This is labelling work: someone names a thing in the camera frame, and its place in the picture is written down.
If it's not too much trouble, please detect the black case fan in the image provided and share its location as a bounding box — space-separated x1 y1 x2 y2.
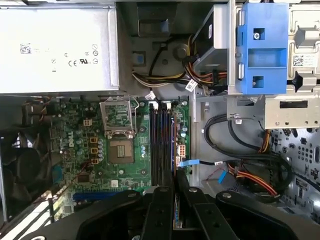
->
0 129 52 223

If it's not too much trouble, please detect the grey metal drive cage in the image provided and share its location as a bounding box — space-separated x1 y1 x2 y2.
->
193 0 320 131

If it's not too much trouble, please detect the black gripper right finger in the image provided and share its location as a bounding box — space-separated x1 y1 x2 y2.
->
177 169 320 240

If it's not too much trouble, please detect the metal socket cover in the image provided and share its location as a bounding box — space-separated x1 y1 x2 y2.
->
99 96 134 138

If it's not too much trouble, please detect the blue expansion slot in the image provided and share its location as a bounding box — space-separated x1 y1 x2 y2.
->
72 191 146 201

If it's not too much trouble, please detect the black PC case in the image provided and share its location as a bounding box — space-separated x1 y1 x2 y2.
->
0 0 320 240

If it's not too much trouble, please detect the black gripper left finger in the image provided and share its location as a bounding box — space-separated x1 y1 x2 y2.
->
14 171 175 240

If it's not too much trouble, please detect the green motherboard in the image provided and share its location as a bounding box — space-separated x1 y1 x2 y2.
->
48 94 193 223

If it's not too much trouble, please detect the grey power supply unit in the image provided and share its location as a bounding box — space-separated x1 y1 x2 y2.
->
0 0 121 95

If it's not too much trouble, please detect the CPU socket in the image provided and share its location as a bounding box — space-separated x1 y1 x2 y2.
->
108 138 136 165

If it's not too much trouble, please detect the blue plastic drive bracket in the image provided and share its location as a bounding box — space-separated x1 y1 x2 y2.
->
234 2 288 95

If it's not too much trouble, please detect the black looped cable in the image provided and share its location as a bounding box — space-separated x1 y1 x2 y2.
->
202 114 266 154

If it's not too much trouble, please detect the orange wire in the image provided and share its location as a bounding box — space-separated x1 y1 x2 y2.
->
228 128 279 201

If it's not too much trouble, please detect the yellow white wire bundle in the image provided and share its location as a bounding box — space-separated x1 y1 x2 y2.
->
131 34 228 93

